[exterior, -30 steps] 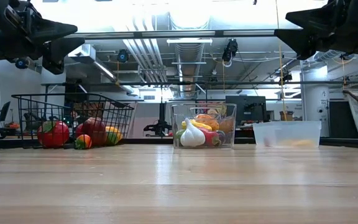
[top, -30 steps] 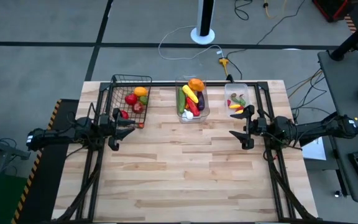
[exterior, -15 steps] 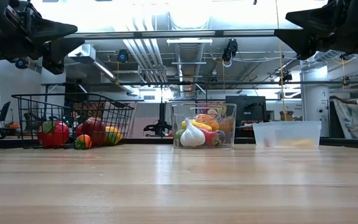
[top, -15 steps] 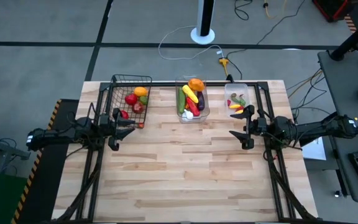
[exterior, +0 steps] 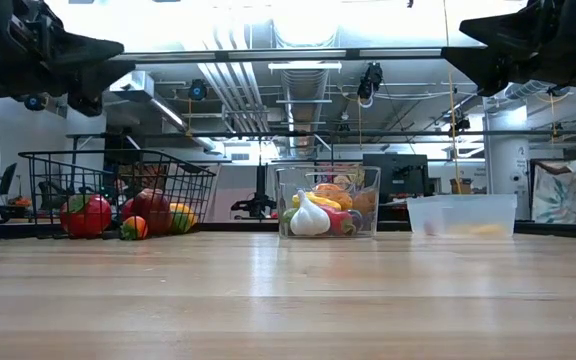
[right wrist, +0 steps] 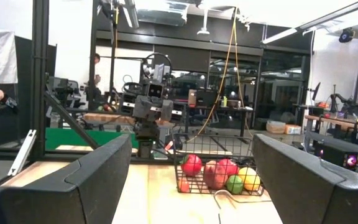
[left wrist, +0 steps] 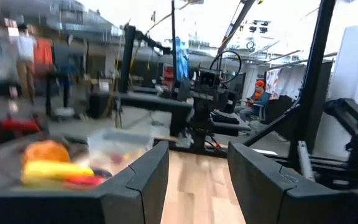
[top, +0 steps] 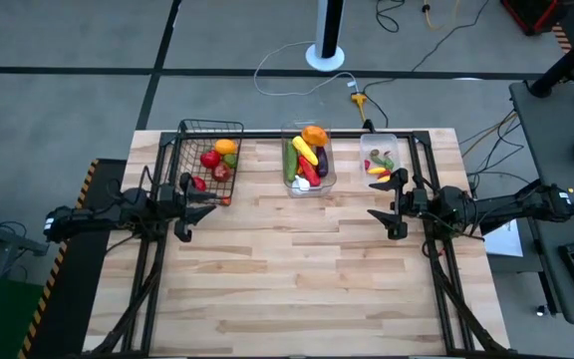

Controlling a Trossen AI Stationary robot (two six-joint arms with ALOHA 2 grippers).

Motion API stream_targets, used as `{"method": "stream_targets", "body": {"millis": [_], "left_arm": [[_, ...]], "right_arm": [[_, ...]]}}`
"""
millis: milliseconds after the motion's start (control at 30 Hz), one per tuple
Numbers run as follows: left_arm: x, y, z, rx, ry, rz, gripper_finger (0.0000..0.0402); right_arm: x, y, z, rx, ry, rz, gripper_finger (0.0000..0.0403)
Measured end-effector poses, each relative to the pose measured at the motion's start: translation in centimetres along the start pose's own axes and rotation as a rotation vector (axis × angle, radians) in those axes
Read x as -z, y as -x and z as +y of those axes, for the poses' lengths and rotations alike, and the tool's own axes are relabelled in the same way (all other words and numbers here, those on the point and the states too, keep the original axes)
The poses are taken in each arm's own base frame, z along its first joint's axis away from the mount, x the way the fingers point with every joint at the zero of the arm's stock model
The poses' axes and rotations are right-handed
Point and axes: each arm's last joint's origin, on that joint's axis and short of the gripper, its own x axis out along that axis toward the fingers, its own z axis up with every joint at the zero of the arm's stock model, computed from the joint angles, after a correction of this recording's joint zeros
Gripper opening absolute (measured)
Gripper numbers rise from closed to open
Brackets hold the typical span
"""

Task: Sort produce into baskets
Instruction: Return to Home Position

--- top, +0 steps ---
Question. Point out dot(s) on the shiny red round fruit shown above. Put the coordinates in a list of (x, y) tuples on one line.
[(209, 159)]

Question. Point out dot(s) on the black white pole round base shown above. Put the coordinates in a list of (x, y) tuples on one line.
[(328, 25)]

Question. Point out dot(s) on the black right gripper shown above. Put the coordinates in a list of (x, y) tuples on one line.
[(411, 208)]

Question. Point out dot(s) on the red black crate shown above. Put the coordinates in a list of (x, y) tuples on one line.
[(536, 15)]

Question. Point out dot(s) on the yellow power plug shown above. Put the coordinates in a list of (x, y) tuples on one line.
[(359, 99)]

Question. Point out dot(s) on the black aluminium table frame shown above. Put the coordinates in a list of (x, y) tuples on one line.
[(262, 134)]

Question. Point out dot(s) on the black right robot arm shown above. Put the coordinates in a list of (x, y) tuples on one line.
[(506, 207)]

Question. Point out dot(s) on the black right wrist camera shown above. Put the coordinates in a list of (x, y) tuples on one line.
[(419, 200)]

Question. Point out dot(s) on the orange bell pepper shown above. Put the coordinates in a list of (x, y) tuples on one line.
[(314, 135)]

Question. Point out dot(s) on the white paper sheet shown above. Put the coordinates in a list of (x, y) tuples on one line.
[(506, 242)]

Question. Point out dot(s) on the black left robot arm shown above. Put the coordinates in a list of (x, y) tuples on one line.
[(97, 217)]

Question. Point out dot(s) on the shallow clear plastic container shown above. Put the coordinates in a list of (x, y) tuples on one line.
[(394, 144)]

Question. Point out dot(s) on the small orange cherry tomato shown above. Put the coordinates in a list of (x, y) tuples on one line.
[(225, 201)]

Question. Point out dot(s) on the small green chili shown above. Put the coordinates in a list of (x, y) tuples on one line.
[(378, 160)]

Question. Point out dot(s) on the black hazard striped platform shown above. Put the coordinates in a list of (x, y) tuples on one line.
[(68, 299)]

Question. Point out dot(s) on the tall clear plastic bin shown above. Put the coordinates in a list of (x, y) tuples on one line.
[(332, 184)]

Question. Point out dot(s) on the white garlic bulb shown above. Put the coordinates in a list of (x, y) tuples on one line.
[(301, 184)]

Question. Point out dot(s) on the small yellow chili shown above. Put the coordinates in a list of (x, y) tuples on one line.
[(376, 171), (383, 179)]

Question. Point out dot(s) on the grey desk top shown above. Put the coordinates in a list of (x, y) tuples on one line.
[(546, 149), (546, 249)]

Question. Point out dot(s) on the black diagonal pole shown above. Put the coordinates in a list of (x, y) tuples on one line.
[(566, 62)]

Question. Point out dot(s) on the green cucumber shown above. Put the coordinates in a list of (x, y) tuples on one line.
[(291, 164)]

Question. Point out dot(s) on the dark red apple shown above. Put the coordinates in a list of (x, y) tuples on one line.
[(221, 173)]

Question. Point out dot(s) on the orange citrus fruit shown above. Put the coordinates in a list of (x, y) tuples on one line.
[(225, 146)]

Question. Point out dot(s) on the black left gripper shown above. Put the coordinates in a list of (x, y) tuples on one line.
[(170, 207)]

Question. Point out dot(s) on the green lime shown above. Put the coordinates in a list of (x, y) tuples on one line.
[(230, 161)]

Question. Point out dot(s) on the red tomato green stem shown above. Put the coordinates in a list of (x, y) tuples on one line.
[(199, 183)]

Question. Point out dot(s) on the grey metal stand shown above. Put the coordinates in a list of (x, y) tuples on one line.
[(18, 243)]

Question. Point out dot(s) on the purple eggplant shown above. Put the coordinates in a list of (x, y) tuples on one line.
[(322, 162)]

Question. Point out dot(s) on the long red pepper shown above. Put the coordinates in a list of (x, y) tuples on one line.
[(310, 172)]

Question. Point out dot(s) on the yellow squash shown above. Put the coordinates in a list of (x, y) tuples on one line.
[(305, 150)]

